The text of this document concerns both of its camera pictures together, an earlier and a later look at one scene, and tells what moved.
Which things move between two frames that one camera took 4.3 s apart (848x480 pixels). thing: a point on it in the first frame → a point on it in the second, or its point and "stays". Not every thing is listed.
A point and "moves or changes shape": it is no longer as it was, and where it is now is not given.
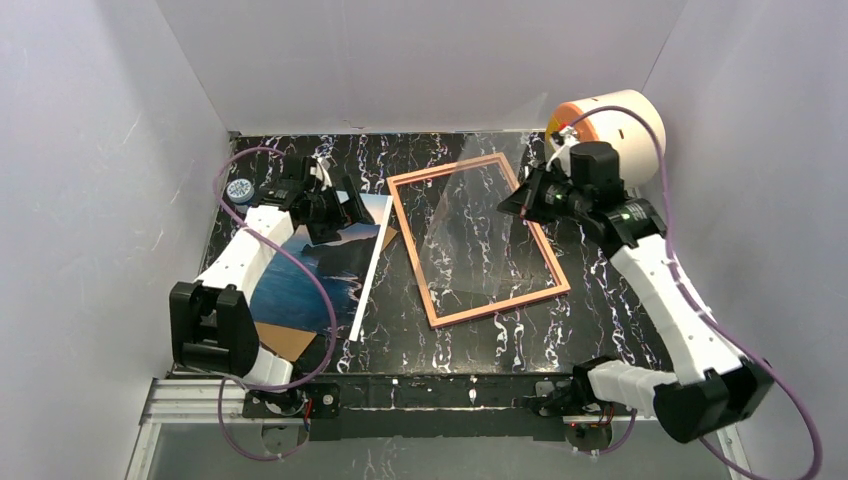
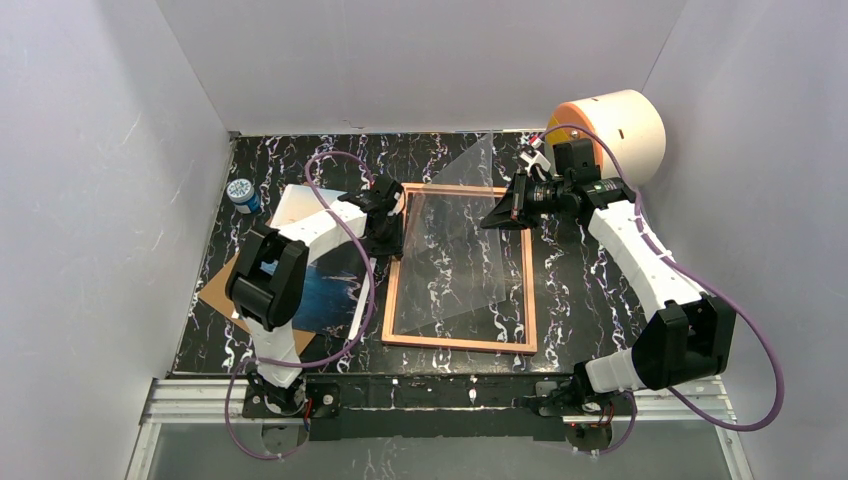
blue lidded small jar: (240, 191) stays
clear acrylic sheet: (469, 230) moves or changes shape
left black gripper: (329, 211) → (389, 229)
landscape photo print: (287, 292) stays
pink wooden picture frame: (560, 286) → (515, 346)
